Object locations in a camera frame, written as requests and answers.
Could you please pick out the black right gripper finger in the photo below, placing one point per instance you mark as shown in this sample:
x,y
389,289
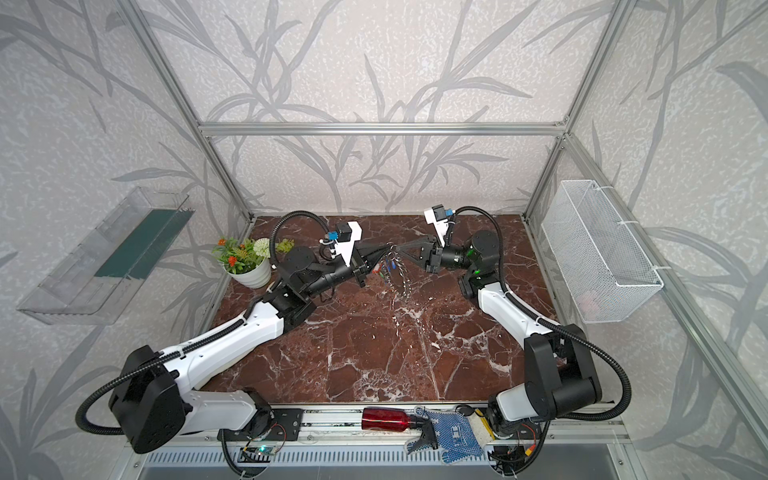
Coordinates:
x,y
420,259
421,246

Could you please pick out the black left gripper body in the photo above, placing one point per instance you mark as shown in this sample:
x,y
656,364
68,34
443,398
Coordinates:
x,y
361,264

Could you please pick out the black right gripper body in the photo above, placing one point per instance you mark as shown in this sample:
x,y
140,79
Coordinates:
x,y
433,256

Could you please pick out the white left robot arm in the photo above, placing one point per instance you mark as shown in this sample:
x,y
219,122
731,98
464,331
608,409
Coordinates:
x,y
159,395

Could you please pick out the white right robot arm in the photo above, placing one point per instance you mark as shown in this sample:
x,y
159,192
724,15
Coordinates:
x,y
560,377

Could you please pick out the potted artificial flower plant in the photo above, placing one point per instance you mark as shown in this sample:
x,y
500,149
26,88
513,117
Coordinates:
x,y
248,261

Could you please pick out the red bottle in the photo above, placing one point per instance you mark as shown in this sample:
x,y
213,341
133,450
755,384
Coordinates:
x,y
389,419

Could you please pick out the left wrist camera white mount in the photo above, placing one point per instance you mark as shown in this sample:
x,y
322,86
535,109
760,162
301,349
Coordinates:
x,y
342,240

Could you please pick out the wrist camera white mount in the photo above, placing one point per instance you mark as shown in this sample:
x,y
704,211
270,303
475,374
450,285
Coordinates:
x,y
342,240
439,217

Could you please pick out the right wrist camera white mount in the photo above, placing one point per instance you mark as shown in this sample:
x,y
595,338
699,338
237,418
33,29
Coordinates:
x,y
439,217

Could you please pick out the white wire mesh basket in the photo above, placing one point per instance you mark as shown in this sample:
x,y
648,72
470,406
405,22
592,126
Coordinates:
x,y
607,273

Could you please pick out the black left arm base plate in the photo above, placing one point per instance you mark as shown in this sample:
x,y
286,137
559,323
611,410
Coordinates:
x,y
285,426

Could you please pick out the aluminium frame crossbar back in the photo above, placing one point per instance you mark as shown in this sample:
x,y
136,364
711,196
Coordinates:
x,y
220,129

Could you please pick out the clear plastic wall shelf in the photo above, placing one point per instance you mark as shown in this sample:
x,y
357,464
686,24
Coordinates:
x,y
95,282

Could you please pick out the aluminium frame post right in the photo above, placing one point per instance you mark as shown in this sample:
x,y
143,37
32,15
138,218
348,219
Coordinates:
x,y
616,23

